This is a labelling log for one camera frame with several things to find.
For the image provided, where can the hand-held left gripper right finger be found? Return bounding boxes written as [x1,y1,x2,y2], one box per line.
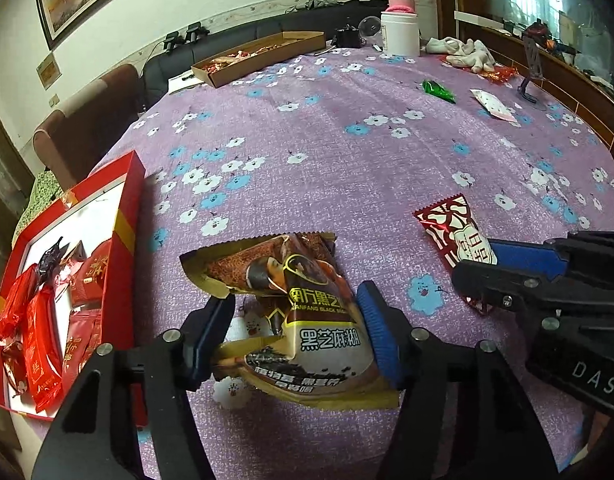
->
[356,280,558,480]

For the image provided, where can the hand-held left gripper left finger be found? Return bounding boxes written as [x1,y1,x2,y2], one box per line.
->
[31,292,237,480]

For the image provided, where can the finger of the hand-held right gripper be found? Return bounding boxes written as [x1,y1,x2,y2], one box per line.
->
[487,239,573,282]
[451,258,555,317]

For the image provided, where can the dark red foil snack packet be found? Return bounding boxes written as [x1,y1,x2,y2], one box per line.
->
[412,195,500,317]

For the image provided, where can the brown snack packet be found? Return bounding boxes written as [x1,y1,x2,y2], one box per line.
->
[179,231,403,411]

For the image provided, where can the red gift box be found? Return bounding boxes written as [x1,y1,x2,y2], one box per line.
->
[0,150,146,422]

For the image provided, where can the deep red snack packet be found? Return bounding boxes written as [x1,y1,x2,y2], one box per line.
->
[69,240,115,311]
[62,307,105,386]

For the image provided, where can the white snack packet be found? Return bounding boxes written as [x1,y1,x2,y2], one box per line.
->
[469,88,519,122]

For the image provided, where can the purple floral tablecloth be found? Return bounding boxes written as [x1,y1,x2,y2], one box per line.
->
[87,46,614,480]

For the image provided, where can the red foil wrapper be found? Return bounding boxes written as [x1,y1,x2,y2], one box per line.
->
[439,55,519,84]

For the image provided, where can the green snack packet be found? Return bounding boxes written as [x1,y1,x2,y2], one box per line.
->
[421,79,458,105]

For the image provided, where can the small phone tripod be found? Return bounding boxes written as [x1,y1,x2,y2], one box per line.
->
[516,27,553,111]

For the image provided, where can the wooden cabinet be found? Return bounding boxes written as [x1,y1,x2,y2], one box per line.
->
[431,0,614,151]

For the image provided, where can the white cloth gloves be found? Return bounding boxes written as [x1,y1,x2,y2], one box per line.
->
[425,36,497,73]

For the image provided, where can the green patterned cloth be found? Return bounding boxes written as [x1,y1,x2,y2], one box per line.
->
[13,170,68,238]

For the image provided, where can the brown chair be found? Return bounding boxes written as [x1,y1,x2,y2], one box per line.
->
[33,64,144,192]

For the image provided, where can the white plastic jar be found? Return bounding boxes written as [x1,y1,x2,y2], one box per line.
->
[380,9,421,58]

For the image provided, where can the clear glass bowl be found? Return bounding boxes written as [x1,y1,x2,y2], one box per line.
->
[358,15,383,39]

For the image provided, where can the small black object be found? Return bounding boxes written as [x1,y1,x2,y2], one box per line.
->
[336,26,362,49]

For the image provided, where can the long cardboard box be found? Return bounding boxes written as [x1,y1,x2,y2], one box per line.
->
[191,31,326,89]

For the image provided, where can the black sofa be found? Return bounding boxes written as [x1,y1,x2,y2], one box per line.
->
[142,0,388,111]

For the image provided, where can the small framed wall picture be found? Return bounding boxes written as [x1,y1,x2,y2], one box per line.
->
[37,52,62,92]

